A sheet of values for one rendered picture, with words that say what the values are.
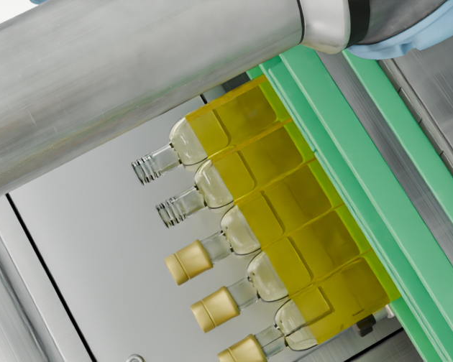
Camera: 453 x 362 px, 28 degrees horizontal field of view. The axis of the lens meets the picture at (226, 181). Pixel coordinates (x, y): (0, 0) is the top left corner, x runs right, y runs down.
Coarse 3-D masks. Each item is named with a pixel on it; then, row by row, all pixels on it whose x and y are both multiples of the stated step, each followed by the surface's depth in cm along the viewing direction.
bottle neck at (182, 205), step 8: (184, 192) 99; (192, 192) 98; (168, 200) 99; (176, 200) 98; (184, 200) 98; (192, 200) 98; (200, 200) 98; (160, 208) 98; (168, 208) 98; (176, 208) 98; (184, 208) 98; (192, 208) 98; (200, 208) 99; (160, 216) 98; (168, 216) 98; (176, 216) 98; (184, 216) 99; (168, 224) 98
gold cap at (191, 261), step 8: (184, 248) 98; (192, 248) 97; (200, 248) 97; (168, 256) 97; (176, 256) 97; (184, 256) 97; (192, 256) 96; (200, 256) 96; (208, 256) 97; (168, 264) 96; (176, 264) 96; (184, 264) 96; (192, 264) 96; (200, 264) 97; (208, 264) 97; (176, 272) 96; (184, 272) 96; (192, 272) 97; (200, 272) 97; (176, 280) 96; (184, 280) 97
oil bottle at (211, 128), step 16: (256, 80) 101; (224, 96) 100; (240, 96) 100; (256, 96) 100; (272, 96) 100; (192, 112) 100; (208, 112) 100; (224, 112) 100; (240, 112) 100; (256, 112) 100; (272, 112) 100; (176, 128) 100; (192, 128) 99; (208, 128) 99; (224, 128) 99; (240, 128) 99; (256, 128) 100; (176, 144) 100; (192, 144) 99; (208, 144) 99; (224, 144) 99; (192, 160) 99
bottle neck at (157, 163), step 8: (168, 144) 101; (152, 152) 100; (160, 152) 100; (168, 152) 100; (144, 160) 100; (152, 160) 100; (160, 160) 100; (168, 160) 100; (176, 160) 100; (136, 168) 100; (144, 168) 100; (152, 168) 100; (160, 168) 100; (168, 168) 100; (144, 176) 100; (152, 176) 100; (144, 184) 100
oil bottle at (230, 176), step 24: (288, 120) 99; (240, 144) 98; (264, 144) 98; (288, 144) 98; (216, 168) 98; (240, 168) 98; (264, 168) 98; (288, 168) 98; (216, 192) 97; (240, 192) 97
